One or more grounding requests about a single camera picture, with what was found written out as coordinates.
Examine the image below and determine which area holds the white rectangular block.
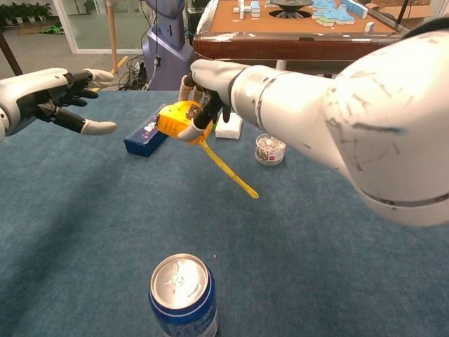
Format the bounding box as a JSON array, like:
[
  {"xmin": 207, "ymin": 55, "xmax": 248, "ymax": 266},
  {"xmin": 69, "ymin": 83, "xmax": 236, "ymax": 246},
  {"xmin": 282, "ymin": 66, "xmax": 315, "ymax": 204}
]
[{"xmin": 214, "ymin": 112, "xmax": 244, "ymax": 140}]

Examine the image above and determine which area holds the cardboard box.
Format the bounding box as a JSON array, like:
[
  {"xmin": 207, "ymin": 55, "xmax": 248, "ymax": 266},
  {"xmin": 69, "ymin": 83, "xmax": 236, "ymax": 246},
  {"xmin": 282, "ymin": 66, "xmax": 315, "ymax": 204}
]
[{"xmin": 364, "ymin": 0, "xmax": 449, "ymax": 34}]

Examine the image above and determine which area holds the tangle of floor cables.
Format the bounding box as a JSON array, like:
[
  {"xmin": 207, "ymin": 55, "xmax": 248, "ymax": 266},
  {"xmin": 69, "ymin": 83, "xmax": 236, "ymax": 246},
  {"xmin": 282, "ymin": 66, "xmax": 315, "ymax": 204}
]
[{"xmin": 118, "ymin": 55, "xmax": 152, "ymax": 91}]

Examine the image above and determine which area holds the dark blue rectangular box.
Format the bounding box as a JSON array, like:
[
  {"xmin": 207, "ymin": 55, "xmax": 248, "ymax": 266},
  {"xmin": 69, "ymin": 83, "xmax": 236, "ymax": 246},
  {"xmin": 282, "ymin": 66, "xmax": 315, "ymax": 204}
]
[{"xmin": 123, "ymin": 103, "xmax": 169, "ymax": 158}]

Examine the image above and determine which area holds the dark table leg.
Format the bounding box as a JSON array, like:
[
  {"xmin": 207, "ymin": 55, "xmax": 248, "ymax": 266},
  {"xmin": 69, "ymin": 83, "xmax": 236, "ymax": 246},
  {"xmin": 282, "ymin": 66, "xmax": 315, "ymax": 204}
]
[{"xmin": 0, "ymin": 30, "xmax": 24, "ymax": 77}]

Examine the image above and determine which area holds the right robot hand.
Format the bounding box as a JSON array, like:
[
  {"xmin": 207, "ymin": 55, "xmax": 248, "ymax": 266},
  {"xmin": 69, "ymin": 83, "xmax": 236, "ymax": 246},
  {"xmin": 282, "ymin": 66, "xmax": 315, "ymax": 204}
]
[{"xmin": 177, "ymin": 58, "xmax": 246, "ymax": 141}]

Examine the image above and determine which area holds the brown mahjong table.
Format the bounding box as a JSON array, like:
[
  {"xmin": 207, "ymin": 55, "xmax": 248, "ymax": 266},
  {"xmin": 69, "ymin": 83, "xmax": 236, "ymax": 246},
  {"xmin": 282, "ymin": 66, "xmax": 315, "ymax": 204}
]
[{"xmin": 192, "ymin": 0, "xmax": 415, "ymax": 77}]

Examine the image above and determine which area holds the clear tub of paper clips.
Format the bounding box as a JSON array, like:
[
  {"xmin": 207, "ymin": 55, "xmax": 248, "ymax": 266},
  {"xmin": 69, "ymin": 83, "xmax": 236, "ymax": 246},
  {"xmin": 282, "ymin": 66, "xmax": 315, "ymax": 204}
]
[{"xmin": 255, "ymin": 133, "xmax": 287, "ymax": 166}]

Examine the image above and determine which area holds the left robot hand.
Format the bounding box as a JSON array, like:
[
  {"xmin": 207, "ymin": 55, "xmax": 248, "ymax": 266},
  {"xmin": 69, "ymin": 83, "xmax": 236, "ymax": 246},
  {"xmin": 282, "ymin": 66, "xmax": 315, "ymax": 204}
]
[{"xmin": 0, "ymin": 67, "xmax": 118, "ymax": 138}]

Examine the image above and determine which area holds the blue-grey machine base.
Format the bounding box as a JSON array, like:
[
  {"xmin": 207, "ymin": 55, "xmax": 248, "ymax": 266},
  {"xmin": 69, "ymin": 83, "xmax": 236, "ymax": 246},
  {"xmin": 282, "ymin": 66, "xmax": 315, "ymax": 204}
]
[{"xmin": 141, "ymin": 0, "xmax": 194, "ymax": 91}]

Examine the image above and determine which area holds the wooden pole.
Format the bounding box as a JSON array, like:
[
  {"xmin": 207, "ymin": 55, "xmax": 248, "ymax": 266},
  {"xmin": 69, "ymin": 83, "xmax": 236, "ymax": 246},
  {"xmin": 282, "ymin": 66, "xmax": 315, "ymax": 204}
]
[{"xmin": 107, "ymin": 0, "xmax": 119, "ymax": 73}]

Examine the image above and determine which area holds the row of potted plants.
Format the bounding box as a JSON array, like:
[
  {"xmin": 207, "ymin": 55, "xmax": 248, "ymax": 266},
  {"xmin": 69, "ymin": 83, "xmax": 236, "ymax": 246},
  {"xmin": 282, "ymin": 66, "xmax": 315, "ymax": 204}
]
[{"xmin": 0, "ymin": 1, "xmax": 53, "ymax": 25}]

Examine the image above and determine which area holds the blue soda can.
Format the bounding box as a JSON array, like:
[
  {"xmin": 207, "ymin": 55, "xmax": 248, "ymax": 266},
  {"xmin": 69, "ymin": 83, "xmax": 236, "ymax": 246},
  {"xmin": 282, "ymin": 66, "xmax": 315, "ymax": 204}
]
[{"xmin": 147, "ymin": 253, "xmax": 219, "ymax": 337}]

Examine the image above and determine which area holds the yellow tape measure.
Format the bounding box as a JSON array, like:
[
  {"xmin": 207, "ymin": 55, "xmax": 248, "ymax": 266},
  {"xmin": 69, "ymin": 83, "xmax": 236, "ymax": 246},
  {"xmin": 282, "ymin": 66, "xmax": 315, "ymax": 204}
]
[{"xmin": 156, "ymin": 100, "xmax": 260, "ymax": 199}]

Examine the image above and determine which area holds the blue table cloth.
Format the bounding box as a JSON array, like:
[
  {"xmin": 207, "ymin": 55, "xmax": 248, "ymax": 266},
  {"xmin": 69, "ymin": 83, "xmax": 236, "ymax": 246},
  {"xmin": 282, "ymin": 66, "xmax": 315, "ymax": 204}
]
[{"xmin": 0, "ymin": 89, "xmax": 449, "ymax": 337}]

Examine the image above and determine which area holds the black mahjong table centre dome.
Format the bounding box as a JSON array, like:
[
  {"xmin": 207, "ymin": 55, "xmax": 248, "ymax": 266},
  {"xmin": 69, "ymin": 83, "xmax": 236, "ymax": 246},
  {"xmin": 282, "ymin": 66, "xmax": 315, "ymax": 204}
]
[{"xmin": 268, "ymin": 0, "xmax": 314, "ymax": 18}]

